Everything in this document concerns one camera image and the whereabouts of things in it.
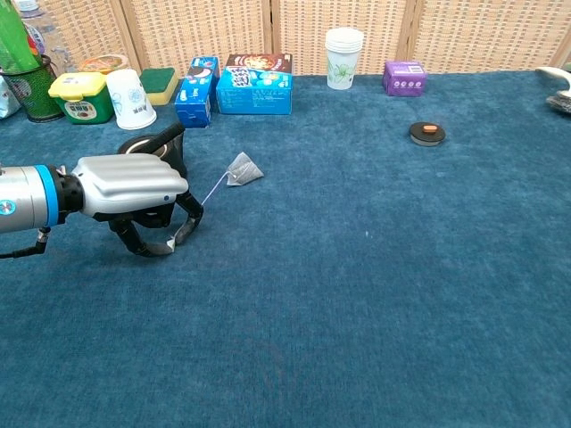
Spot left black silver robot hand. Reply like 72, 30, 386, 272
60, 153, 205, 259

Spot grey pyramid tea bag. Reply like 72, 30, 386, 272
166, 152, 265, 254

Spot upturned white paper cup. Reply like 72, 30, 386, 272
105, 68, 158, 131

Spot orange jelly cup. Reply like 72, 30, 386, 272
78, 53, 130, 75

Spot yellow container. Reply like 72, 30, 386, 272
47, 71, 115, 126

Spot green and yellow sponge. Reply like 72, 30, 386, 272
139, 66, 178, 107

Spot blue Oreo box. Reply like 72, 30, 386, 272
174, 56, 221, 129

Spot black mesh holder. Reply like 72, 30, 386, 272
0, 53, 65, 123

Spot white wet wipes pack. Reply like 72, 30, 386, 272
0, 75, 21, 120

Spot blue chocolate cookie box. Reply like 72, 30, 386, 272
215, 53, 294, 116

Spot clear plastic water bottle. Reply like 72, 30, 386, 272
15, 0, 75, 75

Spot woven bamboo folding screen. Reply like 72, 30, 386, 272
0, 0, 571, 77

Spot green cylindrical can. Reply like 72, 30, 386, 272
0, 0, 41, 75

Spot blue table cloth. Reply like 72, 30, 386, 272
0, 70, 571, 428

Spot purple cardboard box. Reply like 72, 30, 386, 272
382, 61, 428, 97

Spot black lid with orange knob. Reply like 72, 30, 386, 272
409, 121, 447, 147

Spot white plastic spoon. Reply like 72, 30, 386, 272
534, 66, 571, 100

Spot black mug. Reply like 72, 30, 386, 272
116, 120, 189, 179

